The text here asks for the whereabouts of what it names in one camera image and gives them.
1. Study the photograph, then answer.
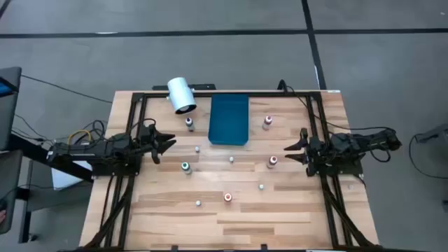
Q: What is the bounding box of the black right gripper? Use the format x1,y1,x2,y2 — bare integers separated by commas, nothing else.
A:
283,127,326,176

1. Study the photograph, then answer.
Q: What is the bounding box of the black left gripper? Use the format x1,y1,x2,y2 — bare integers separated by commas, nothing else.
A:
139,124,177,165

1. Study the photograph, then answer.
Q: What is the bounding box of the blue plastic tray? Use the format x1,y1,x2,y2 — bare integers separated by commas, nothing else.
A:
207,93,250,147

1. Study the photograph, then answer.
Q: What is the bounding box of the white cylindrical spotlight lamp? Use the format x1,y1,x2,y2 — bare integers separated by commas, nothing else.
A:
166,76,197,116

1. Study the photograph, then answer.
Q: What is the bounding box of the white box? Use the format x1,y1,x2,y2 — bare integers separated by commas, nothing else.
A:
51,164,94,190

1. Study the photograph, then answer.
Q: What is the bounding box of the black stand beam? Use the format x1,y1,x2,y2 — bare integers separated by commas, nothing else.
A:
6,132,95,183

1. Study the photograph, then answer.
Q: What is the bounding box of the grey metal stand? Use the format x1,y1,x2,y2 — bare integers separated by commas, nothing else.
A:
416,122,448,144

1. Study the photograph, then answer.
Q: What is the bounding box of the dark grey monitor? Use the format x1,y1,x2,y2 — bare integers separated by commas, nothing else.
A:
0,66,22,152
0,149,24,235

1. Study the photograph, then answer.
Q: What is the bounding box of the black stand leg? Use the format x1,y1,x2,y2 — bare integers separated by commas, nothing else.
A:
17,187,39,243

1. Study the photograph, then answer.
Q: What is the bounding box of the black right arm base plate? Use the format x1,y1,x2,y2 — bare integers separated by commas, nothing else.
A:
307,153,364,177

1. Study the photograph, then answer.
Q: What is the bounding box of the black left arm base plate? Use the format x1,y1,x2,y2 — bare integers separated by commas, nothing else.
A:
91,153,143,177

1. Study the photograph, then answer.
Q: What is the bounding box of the black lamp mount bar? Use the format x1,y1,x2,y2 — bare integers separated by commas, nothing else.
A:
153,83,217,91

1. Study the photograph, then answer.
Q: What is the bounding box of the black aluminium table frame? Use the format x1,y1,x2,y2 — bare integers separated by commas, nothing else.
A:
75,90,382,252

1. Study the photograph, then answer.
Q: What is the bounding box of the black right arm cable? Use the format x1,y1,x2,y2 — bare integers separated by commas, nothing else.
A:
278,79,398,134

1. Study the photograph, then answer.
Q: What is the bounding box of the yellow cable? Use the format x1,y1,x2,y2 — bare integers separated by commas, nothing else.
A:
66,129,92,145

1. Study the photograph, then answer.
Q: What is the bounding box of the black looped floor cable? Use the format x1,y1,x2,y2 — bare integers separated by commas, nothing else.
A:
408,133,448,180

